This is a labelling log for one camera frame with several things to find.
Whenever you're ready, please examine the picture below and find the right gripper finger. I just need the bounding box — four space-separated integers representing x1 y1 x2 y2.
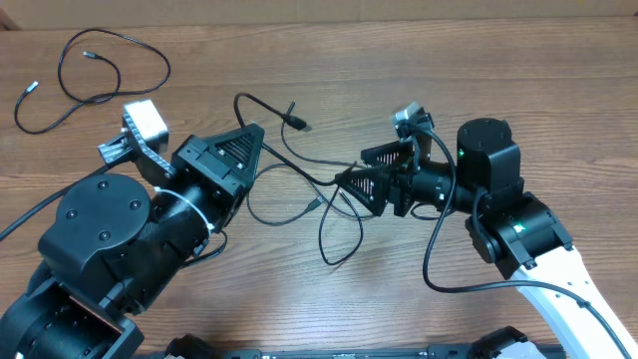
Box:
335 166 391 216
361 141 413 167

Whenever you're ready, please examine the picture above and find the thin black USB cable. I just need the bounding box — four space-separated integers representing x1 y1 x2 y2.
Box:
244 163 365 267

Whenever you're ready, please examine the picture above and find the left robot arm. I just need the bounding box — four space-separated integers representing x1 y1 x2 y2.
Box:
1 125 264 358

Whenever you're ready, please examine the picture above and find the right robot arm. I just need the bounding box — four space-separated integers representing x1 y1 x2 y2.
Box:
336 114 637 358

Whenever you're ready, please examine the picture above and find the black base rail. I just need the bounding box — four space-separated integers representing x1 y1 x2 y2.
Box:
163 326 567 359

